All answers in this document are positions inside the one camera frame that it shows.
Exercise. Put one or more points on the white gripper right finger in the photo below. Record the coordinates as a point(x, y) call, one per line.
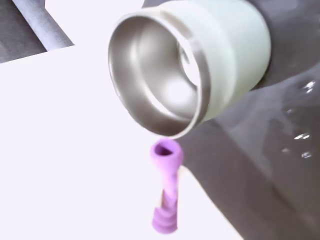
point(197, 215)

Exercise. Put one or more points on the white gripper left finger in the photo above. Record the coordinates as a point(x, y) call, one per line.
point(130, 215)

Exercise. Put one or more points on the purple ribbed pen grip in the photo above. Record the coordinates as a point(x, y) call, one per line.
point(170, 172)

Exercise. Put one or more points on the steel cup with grey-green outside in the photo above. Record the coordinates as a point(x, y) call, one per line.
point(225, 50)

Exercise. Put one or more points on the black glossy mat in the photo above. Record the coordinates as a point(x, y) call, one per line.
point(250, 175)

